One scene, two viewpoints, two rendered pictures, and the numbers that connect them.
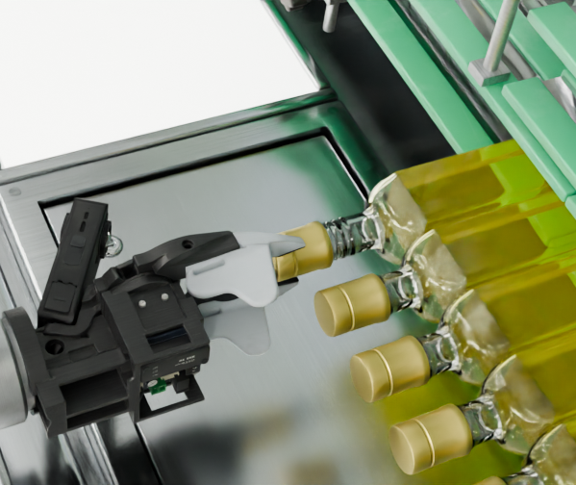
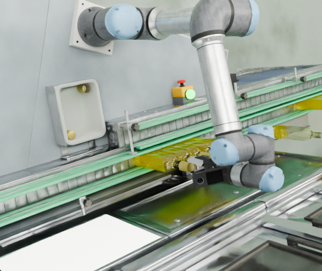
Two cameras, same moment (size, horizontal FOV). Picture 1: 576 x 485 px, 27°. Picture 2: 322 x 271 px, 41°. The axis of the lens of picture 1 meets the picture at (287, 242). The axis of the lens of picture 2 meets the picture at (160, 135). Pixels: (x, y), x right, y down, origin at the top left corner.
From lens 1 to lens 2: 1.63 m
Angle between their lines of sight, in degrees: 84
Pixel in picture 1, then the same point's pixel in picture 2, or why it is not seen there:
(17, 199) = (172, 230)
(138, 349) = not seen: hidden behind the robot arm
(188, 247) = (202, 157)
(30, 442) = (237, 212)
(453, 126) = (132, 175)
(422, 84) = (120, 179)
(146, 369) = not seen: hidden behind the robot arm
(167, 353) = not seen: hidden behind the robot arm
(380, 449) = (206, 188)
